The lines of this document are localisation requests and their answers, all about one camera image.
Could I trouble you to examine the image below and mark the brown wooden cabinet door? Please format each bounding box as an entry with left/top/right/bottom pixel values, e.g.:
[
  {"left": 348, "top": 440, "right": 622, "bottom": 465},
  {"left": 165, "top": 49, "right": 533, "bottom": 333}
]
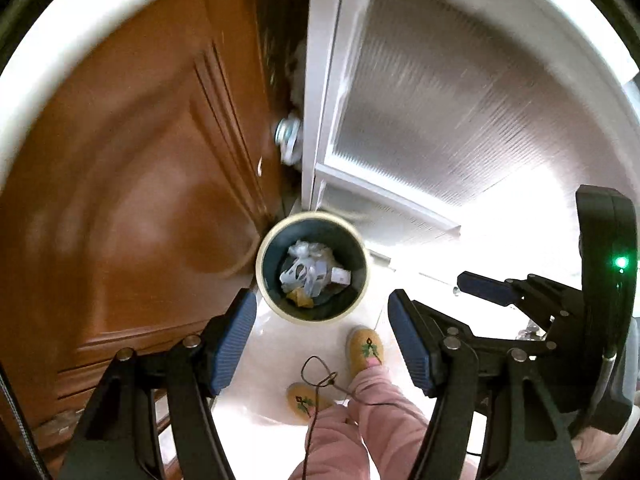
[{"left": 0, "top": 0, "right": 306, "bottom": 461}]

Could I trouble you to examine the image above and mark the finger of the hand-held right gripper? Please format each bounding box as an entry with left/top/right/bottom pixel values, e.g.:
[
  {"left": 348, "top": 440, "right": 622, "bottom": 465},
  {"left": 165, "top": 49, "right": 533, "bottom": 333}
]
[
  {"left": 470, "top": 329, "right": 561, "bottom": 361},
  {"left": 457, "top": 271, "right": 583, "bottom": 328}
]

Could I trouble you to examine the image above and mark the yellow embroidered slipper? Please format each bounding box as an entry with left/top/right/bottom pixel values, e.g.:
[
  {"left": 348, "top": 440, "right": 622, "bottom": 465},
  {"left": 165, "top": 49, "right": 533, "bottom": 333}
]
[
  {"left": 346, "top": 326, "right": 386, "bottom": 378},
  {"left": 286, "top": 382, "right": 333, "bottom": 423}
]

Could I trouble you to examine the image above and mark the round beige trash bin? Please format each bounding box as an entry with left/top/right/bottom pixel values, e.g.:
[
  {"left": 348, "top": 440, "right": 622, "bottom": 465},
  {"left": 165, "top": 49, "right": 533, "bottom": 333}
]
[{"left": 255, "top": 211, "right": 373, "bottom": 322}]

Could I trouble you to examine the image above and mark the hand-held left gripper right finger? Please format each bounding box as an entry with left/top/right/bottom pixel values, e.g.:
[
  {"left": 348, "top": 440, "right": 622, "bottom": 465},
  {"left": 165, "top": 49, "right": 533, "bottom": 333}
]
[{"left": 387, "top": 289, "right": 573, "bottom": 480}]

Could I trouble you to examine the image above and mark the person's right leg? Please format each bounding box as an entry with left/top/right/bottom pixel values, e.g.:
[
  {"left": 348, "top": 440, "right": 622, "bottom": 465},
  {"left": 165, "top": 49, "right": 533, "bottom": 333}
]
[{"left": 347, "top": 365, "right": 478, "bottom": 480}]

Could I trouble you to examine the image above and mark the person's right forearm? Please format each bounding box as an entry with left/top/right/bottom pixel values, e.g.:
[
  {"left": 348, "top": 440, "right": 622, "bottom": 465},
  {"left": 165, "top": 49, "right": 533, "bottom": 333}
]
[{"left": 572, "top": 427, "right": 640, "bottom": 480}]

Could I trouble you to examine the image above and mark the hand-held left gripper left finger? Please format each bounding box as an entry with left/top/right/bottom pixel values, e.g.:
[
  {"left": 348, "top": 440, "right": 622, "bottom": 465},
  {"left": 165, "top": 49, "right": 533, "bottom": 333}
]
[{"left": 59, "top": 287, "right": 258, "bottom": 480}]

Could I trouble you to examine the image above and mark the metal pipe fitting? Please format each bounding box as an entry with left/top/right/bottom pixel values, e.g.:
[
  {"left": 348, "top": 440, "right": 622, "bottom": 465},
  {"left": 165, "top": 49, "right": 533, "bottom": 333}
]
[{"left": 274, "top": 115, "right": 303, "bottom": 166}]

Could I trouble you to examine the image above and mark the thin black cord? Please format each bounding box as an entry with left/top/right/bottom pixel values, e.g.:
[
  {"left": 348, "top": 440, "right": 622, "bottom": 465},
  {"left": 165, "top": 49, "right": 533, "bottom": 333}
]
[{"left": 300, "top": 355, "right": 396, "bottom": 480}]

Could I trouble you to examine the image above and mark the white frosted glass cabinet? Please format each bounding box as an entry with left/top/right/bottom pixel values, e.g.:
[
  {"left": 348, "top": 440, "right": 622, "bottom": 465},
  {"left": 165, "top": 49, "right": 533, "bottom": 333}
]
[{"left": 300, "top": 0, "right": 640, "bottom": 266}]

